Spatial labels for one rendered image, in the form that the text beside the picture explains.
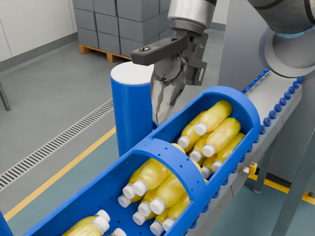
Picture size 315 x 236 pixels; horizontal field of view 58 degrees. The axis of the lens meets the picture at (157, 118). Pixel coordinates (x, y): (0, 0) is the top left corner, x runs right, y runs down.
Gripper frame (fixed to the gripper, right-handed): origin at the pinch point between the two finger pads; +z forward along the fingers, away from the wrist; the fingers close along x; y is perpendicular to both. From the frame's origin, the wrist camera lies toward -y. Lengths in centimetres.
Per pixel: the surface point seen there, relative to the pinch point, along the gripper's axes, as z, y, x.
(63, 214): 33.3, -6.3, 19.8
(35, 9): -45, 98, 392
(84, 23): -43, 152, 350
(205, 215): 35, 39, 6
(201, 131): 7.6, 37.3, 15.9
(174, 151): 11.0, 16.4, 7.2
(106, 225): 29.0, -2.3, 5.9
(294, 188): 28, 94, 0
